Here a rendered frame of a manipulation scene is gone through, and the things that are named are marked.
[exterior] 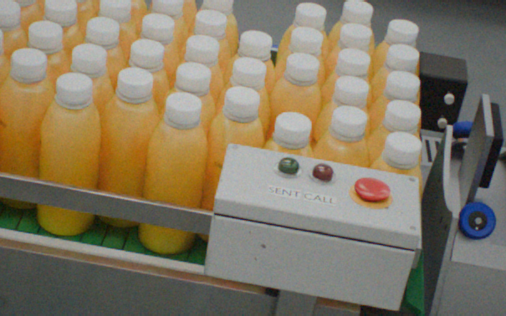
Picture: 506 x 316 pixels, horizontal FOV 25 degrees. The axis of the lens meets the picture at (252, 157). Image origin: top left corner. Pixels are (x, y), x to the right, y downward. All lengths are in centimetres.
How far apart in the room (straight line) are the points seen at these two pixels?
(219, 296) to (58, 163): 24
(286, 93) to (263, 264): 29
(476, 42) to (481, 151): 266
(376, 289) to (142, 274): 30
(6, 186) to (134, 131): 16
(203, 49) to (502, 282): 46
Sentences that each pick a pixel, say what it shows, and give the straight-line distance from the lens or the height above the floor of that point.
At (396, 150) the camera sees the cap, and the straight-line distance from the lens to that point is 121.
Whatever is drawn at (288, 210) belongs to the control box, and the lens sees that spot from 107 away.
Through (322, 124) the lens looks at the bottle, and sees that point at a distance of 132.
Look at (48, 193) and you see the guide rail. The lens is 128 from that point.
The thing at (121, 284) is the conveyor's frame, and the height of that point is 87.
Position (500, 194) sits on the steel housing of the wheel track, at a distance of 150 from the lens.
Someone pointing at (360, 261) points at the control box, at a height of 105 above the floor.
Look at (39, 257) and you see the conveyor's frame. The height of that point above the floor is 89.
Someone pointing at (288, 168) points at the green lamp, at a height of 111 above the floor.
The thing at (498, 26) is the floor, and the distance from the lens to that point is 418.
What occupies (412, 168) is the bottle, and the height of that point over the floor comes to 107.
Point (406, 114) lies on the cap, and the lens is 128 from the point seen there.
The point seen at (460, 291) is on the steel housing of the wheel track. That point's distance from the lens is 140.
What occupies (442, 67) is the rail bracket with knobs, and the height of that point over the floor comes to 100.
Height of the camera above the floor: 173
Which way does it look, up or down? 34 degrees down
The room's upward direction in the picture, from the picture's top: 10 degrees clockwise
